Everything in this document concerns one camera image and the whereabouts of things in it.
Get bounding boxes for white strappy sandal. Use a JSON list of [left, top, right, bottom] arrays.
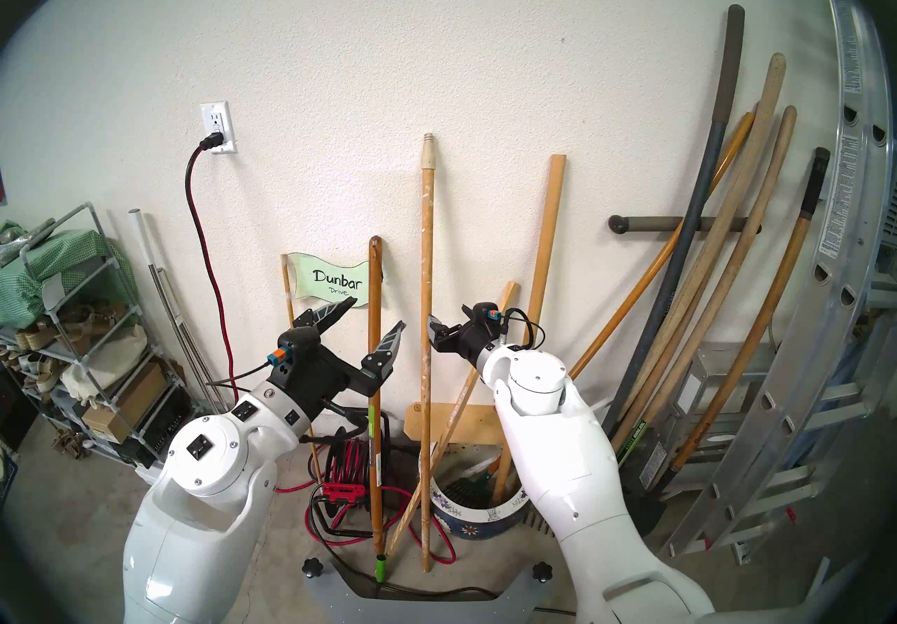
[[11, 351, 58, 393]]

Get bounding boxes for black shoe box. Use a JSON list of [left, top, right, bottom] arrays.
[[112, 391, 190, 469]]

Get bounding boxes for paint-spattered pole with threaded tip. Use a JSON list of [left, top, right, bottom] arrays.
[[419, 133, 437, 573]]

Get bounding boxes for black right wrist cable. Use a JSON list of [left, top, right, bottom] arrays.
[[501, 307, 546, 350]]

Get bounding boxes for grey metal step stool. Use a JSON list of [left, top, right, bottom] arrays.
[[673, 342, 779, 490]]

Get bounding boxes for black floor cable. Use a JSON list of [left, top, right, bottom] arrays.
[[308, 489, 505, 599]]

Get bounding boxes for brown cardboard box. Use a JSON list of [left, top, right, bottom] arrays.
[[81, 362, 169, 445]]

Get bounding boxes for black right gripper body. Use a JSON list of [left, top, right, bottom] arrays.
[[454, 325, 502, 370]]

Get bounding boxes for grey metal shoe rack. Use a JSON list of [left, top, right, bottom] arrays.
[[0, 202, 190, 487]]

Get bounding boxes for white pipe and metal rods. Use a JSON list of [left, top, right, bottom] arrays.
[[128, 209, 225, 413]]

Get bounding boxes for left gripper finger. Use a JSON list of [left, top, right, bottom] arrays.
[[292, 297, 357, 331], [360, 320, 408, 380]]

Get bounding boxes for thick pale wooden handle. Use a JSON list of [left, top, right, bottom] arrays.
[[610, 53, 787, 452]]

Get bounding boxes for cream fabric bag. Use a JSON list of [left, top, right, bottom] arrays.
[[60, 325, 149, 403]]

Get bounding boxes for brown handle with black grip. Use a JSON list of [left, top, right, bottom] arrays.
[[669, 147, 831, 473]]

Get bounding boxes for brown handle with green tip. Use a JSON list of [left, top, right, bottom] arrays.
[[368, 235, 388, 583]]

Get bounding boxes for Dunbar Drive flag sign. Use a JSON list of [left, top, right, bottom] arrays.
[[280, 252, 371, 485]]

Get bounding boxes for thin square wooden stick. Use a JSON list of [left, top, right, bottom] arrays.
[[385, 281, 521, 559]]

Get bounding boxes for blue floral ceramic pot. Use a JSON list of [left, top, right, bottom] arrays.
[[418, 444, 535, 541]]

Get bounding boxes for cork wedge sandal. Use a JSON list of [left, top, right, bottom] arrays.
[[7, 316, 48, 351]]

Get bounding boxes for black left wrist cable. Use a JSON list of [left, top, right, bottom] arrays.
[[207, 360, 281, 396]]

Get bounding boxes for light wooden board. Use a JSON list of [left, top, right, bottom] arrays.
[[404, 403, 509, 446]]

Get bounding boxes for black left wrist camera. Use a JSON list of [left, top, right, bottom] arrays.
[[277, 327, 327, 371]]

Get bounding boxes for black and red power cord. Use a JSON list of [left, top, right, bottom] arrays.
[[184, 132, 240, 406]]

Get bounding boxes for red extension cord reel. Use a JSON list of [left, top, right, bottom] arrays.
[[305, 433, 458, 566]]

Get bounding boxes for plain light wooden dowel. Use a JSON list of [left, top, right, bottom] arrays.
[[491, 154, 567, 504]]

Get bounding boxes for silver glitter shoe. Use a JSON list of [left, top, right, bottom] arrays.
[[0, 218, 57, 266]]

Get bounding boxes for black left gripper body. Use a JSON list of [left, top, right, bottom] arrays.
[[270, 348, 383, 424]]

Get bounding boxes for green checkered cloth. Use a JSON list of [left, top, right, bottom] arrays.
[[0, 220, 134, 329]]

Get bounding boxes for grey foam-grip long handle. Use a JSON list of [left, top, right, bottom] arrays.
[[601, 4, 746, 438]]

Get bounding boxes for aluminium extension ladder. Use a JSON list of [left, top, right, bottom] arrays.
[[662, 0, 897, 602]]

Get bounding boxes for tan strappy sandal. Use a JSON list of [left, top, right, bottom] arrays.
[[42, 428, 86, 462], [57, 302, 123, 341]]

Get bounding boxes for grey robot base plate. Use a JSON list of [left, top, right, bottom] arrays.
[[305, 560, 561, 624]]

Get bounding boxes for thin metal rod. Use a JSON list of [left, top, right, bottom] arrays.
[[149, 265, 218, 413]]

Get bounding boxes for white wall outlet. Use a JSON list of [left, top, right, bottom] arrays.
[[200, 101, 238, 155]]

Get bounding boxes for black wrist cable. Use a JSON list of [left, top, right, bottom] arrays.
[[501, 307, 546, 350], [207, 360, 281, 396]]

